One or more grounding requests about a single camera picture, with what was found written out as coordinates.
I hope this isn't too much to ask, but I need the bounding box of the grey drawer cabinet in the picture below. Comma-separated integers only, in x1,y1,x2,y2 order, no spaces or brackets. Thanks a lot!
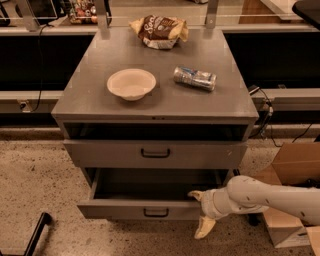
51,27,260,188

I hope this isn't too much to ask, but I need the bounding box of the grey drawer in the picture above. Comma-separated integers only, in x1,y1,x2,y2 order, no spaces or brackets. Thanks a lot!
64,140,247,169
78,168,228,220

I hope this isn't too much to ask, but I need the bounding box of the white paper bowl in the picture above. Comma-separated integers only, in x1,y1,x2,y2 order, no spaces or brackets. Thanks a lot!
106,69,156,101

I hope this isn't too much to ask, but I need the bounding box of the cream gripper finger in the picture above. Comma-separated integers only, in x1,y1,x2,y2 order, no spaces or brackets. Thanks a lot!
188,190,204,201
194,216,216,239

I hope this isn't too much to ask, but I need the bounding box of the cardboard box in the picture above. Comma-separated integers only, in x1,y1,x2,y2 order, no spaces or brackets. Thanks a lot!
253,142,320,256

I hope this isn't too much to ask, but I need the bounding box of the black monitor on shelf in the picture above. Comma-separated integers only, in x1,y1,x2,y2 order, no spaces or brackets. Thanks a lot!
15,0,66,26

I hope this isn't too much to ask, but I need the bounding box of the black bar on floor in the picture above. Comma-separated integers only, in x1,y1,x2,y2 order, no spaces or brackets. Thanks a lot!
0,212,53,256

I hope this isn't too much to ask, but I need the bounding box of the grey top drawer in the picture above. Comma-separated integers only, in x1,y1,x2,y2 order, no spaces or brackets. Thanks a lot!
64,140,247,169

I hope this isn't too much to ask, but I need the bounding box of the black cable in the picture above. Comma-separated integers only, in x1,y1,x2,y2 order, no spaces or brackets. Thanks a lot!
248,84,281,148
30,23,54,113

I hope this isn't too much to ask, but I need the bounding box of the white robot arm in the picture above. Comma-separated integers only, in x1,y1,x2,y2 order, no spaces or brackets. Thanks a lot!
188,175,320,239

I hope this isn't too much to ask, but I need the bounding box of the brown chip bag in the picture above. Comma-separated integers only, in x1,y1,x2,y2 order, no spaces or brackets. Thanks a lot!
129,15,189,50

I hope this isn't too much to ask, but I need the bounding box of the snack basket on shelf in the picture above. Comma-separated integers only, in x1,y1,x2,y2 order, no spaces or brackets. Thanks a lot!
68,0,97,24

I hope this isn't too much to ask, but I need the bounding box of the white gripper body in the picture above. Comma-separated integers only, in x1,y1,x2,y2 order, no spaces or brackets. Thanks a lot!
200,188,240,220

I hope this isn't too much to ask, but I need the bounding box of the black cable right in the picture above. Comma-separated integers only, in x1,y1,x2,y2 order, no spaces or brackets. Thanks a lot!
248,84,281,148

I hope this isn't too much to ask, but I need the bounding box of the black cable left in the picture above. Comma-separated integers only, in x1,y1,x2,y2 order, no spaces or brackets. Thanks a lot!
30,23,54,113

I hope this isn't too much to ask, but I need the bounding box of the crushed silver can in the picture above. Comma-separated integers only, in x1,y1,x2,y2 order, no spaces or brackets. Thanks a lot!
173,66,217,91

